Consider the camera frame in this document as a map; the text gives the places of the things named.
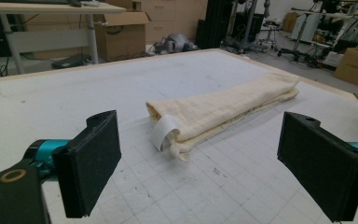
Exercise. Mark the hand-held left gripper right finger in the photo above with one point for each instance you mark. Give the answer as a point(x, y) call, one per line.
point(323, 168)

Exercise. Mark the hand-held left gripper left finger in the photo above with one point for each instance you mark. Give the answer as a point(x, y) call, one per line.
point(87, 165)

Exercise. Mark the wheeled stand base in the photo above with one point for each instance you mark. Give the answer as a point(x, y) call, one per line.
point(295, 51)

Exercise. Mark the open cardboard box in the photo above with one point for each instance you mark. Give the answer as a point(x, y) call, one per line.
point(122, 35)

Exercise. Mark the black flat floor object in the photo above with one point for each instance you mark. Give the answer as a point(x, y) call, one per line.
point(71, 60)

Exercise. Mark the small cardboard box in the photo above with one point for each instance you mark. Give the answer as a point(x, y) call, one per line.
point(355, 67)

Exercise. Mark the white desk with metal legs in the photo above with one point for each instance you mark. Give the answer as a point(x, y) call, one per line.
point(43, 28)

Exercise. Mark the cream towel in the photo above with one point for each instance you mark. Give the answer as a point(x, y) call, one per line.
point(220, 107)

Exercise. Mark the black metal stand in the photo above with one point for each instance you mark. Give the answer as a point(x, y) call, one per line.
point(245, 25)

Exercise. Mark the white grid mat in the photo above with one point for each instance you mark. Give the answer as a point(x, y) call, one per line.
point(180, 140)

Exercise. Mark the grey robot device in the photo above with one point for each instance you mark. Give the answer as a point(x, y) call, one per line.
point(175, 43)

